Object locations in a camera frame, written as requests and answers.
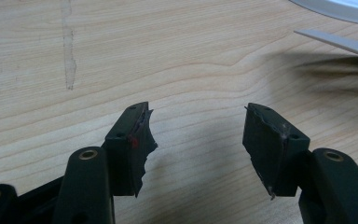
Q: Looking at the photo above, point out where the white plate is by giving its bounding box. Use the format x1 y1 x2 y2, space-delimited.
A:
288 0 358 27

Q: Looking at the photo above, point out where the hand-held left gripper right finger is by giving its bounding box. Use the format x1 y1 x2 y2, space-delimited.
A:
241 102 358 224

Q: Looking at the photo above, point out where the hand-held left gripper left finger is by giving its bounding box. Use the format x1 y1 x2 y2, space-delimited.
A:
51 101 158 224

